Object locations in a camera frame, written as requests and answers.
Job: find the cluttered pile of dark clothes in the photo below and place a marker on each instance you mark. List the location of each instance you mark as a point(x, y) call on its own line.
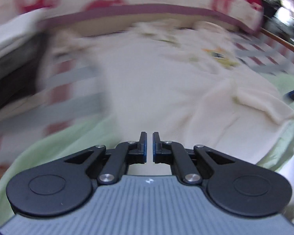
point(284, 5)

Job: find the dark brown folded garment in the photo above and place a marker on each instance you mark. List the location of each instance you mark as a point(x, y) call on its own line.
point(7, 83)

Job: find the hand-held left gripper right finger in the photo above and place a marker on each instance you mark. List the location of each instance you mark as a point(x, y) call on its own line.
point(153, 149)

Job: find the pink grey checked rug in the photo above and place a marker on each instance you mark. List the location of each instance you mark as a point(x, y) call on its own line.
point(63, 107)

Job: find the light green blanket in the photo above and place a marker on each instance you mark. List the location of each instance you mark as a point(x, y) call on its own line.
point(51, 146)

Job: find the cream knit sweater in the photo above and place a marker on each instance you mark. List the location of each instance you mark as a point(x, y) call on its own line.
point(161, 90)

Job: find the beige bed base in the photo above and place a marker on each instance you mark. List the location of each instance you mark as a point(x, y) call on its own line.
point(100, 28)

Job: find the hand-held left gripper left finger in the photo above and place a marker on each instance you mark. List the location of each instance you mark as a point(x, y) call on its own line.
point(144, 149)

